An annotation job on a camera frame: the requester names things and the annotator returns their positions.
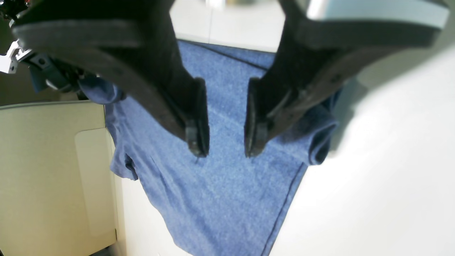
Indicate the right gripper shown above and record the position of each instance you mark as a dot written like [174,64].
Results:
[46,72]

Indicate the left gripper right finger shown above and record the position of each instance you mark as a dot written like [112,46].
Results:
[323,44]

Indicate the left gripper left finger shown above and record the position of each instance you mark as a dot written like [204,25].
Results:
[132,44]

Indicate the blue t-shirt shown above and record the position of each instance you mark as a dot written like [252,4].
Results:
[225,204]

